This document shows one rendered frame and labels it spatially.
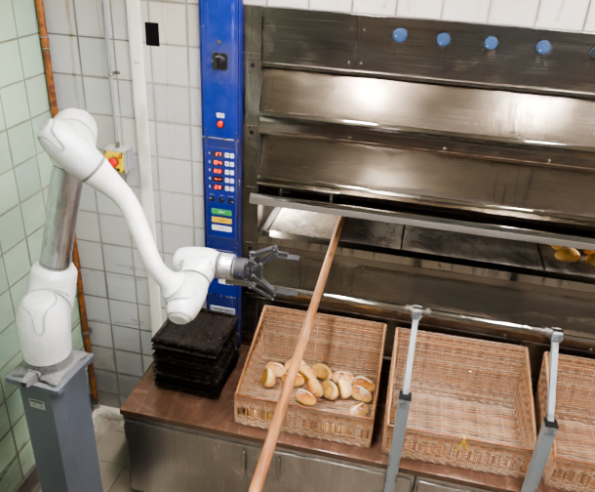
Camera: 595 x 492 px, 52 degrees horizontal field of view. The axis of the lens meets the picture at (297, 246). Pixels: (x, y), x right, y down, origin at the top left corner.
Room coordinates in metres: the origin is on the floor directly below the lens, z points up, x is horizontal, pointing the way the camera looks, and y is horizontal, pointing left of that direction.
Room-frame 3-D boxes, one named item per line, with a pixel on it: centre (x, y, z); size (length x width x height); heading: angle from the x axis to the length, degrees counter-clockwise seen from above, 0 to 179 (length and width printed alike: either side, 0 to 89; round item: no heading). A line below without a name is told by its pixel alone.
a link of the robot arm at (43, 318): (1.62, 0.82, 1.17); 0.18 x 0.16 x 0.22; 15
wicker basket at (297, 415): (2.00, -0.10, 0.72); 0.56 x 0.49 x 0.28; 80
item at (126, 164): (2.40, 0.77, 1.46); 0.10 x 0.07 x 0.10; 79
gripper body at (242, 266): (1.75, 0.16, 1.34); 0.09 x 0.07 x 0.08; 80
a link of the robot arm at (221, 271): (1.76, 0.23, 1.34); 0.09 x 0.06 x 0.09; 170
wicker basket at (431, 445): (1.88, -0.68, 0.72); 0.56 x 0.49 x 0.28; 81
